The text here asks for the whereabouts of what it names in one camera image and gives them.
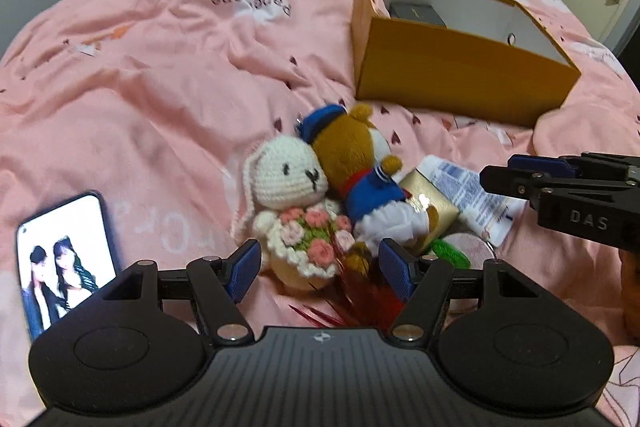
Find dark navy gift box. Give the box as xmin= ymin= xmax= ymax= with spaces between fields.
xmin=390 ymin=2 xmax=447 ymax=27

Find brown sailor bear plush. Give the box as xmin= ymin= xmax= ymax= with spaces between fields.
xmin=296 ymin=103 xmax=431 ymax=256

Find right human hand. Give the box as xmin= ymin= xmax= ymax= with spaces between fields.
xmin=620 ymin=249 xmax=640 ymax=340

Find orange cardboard box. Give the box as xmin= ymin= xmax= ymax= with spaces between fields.
xmin=352 ymin=0 xmax=580 ymax=128

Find green crochet item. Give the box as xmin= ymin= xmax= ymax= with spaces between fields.
xmin=430 ymin=239 xmax=471 ymax=270

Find gold foil box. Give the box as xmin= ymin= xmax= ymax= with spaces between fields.
xmin=399 ymin=169 xmax=459 ymax=255

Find smartphone with lit screen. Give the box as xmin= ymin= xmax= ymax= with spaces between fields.
xmin=15 ymin=191 xmax=120 ymax=340

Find white crochet bunny doll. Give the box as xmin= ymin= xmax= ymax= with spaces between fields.
xmin=231 ymin=135 xmax=355 ymax=293

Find red feather toy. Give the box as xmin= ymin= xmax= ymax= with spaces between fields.
xmin=290 ymin=251 xmax=404 ymax=331

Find pink round compact mirror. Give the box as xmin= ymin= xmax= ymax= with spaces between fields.
xmin=444 ymin=232 xmax=496 ymax=269

